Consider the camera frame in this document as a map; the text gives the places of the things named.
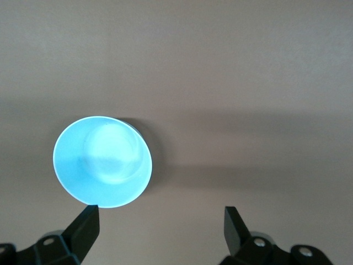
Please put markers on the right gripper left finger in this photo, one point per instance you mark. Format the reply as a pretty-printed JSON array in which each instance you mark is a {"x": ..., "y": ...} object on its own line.
[{"x": 82, "y": 234}]

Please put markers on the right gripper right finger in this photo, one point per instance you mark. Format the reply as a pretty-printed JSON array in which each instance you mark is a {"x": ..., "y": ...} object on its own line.
[{"x": 234, "y": 234}]

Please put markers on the light blue bowl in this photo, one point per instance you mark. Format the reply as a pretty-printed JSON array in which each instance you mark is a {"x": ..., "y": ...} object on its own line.
[{"x": 102, "y": 165}]

